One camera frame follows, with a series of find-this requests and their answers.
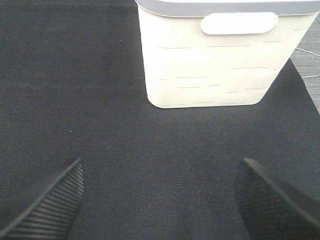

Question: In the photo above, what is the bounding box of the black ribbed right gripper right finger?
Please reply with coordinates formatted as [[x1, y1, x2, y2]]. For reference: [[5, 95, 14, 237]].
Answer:
[[236, 158, 320, 240]]

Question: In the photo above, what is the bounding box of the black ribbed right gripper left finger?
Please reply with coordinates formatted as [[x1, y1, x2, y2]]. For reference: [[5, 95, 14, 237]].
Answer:
[[0, 158, 84, 240]]

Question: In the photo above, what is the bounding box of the black fabric table mat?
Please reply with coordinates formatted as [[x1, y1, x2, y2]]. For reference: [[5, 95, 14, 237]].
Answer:
[[0, 1, 320, 240]]

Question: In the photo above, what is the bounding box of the white plastic basket grey rim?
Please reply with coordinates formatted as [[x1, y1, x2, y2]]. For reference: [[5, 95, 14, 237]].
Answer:
[[136, 0, 320, 108]]

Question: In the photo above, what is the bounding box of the thin white cable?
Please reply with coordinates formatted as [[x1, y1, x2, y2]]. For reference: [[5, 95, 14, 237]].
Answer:
[[296, 46, 320, 79]]

